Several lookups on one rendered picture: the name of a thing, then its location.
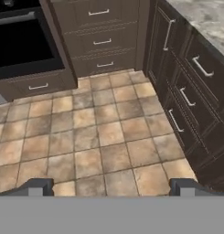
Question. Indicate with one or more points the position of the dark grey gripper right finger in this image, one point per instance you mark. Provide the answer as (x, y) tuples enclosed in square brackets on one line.
[(183, 186)]

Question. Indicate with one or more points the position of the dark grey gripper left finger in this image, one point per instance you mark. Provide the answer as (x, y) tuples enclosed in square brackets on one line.
[(40, 186)]

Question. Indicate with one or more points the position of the dark brown drawer front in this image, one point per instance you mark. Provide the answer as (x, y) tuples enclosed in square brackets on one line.
[(183, 128), (208, 70), (192, 103)]

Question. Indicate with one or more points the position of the brown drawer under oven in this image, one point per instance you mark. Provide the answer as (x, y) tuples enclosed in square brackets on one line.
[(34, 85)]

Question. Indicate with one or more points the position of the dark brown cupboard door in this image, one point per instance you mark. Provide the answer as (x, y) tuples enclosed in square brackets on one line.
[(165, 45)]

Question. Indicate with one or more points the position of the black oven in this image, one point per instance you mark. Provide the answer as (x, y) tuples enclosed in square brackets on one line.
[(22, 39)]

